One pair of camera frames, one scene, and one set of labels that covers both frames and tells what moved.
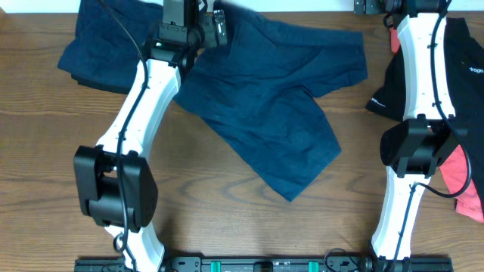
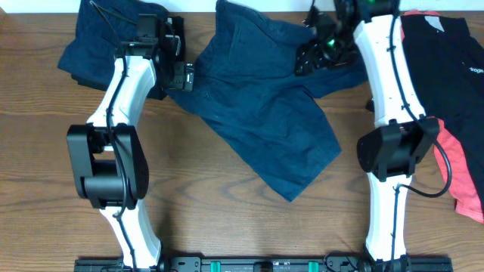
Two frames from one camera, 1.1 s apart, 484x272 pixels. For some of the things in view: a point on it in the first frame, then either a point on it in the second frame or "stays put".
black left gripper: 212,39 to 175,81
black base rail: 268,264 stays put
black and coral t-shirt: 463,169 stays put
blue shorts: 259,84 stays put
